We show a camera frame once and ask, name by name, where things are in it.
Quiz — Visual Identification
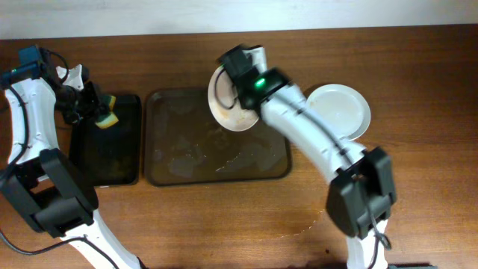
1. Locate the white plate top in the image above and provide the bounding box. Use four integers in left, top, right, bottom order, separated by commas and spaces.
208, 67, 259, 132

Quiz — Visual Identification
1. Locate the pale blue plate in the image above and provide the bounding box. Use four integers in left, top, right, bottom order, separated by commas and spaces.
348, 98, 371, 140

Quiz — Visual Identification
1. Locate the right black cable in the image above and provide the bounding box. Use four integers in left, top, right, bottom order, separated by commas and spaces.
213, 67, 393, 269

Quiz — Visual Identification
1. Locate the brown translucent tray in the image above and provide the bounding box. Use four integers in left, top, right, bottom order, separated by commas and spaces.
143, 88, 292, 187

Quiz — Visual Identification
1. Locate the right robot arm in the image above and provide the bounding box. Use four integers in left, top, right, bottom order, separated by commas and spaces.
217, 45, 397, 268

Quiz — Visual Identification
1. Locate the white plate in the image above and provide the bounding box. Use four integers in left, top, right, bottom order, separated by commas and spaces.
307, 84, 366, 139
208, 67, 259, 132

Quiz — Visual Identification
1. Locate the black plastic tray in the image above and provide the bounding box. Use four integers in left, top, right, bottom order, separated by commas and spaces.
69, 94, 142, 187

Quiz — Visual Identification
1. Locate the green yellow sponge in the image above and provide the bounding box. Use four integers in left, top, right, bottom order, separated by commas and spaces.
95, 95, 119, 129

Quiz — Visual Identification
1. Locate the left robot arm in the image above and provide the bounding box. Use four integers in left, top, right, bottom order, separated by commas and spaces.
1, 45, 145, 268

